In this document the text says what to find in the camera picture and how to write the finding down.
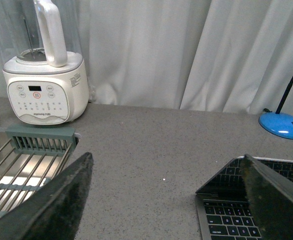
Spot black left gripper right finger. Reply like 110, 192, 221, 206
240, 154, 293, 240

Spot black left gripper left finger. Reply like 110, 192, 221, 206
0, 152, 94, 240

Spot grey laptop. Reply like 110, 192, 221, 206
195, 156, 293, 240

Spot green metal sink rack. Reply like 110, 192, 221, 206
0, 125, 82, 228

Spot blue desk lamp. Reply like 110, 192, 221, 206
258, 76, 293, 140

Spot white blender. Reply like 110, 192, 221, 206
0, 0, 90, 125

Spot white curtain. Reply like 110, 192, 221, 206
0, 0, 293, 116

